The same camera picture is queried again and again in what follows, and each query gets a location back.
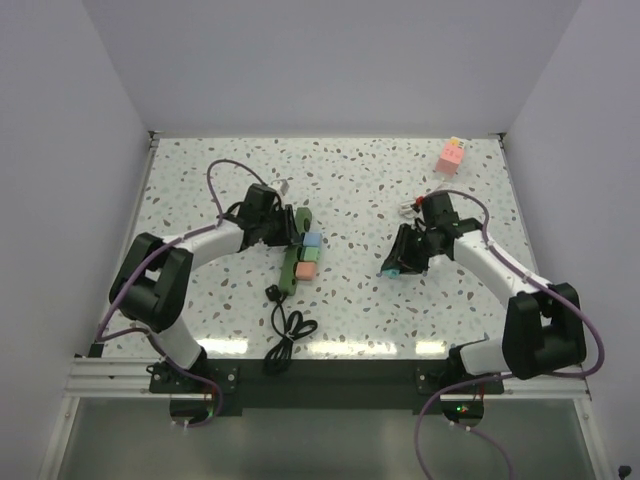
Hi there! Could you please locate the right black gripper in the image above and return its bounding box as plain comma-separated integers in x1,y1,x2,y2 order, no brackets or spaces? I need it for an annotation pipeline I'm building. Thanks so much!
382,223,442,275

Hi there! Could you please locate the teal plug cube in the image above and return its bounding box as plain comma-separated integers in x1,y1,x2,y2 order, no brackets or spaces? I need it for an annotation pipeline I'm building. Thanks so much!
380,269,400,279

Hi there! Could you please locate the green power strip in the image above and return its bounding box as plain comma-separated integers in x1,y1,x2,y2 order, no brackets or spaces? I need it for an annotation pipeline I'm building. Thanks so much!
278,207,313,296

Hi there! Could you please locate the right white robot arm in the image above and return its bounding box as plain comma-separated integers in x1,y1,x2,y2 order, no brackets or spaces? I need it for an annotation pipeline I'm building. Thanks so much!
381,190,586,393

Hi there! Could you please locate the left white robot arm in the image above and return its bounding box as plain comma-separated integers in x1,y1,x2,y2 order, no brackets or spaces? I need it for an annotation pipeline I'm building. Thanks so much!
109,180,302,392

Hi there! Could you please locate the blue plug cube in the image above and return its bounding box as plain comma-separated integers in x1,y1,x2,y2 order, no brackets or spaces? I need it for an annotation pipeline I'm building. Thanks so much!
303,232,322,248

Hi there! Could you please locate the green plug cube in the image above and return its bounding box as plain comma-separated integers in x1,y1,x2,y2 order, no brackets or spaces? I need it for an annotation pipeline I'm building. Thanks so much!
299,246,320,263

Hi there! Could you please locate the salmon plug cube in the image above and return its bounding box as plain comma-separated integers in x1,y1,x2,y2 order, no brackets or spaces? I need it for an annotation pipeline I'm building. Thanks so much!
295,262,316,281

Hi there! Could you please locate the pink cube charger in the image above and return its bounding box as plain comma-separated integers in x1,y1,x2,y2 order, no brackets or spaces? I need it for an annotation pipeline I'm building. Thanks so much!
435,137,466,177

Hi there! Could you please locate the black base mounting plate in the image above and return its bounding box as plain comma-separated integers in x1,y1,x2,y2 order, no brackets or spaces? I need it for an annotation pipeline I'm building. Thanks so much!
147,357,506,417

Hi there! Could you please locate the white coiled cable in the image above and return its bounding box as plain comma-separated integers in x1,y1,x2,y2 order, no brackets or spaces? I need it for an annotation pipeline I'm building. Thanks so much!
398,172,454,219

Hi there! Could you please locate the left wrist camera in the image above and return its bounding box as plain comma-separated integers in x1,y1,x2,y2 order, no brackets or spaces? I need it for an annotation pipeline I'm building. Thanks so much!
270,179,289,196

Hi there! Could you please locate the black power strip cable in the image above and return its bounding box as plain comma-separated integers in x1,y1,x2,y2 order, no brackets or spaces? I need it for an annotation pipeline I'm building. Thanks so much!
262,284,319,375

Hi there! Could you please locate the aluminium frame rail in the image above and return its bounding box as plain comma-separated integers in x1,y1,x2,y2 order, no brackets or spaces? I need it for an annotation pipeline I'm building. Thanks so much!
63,131,160,398

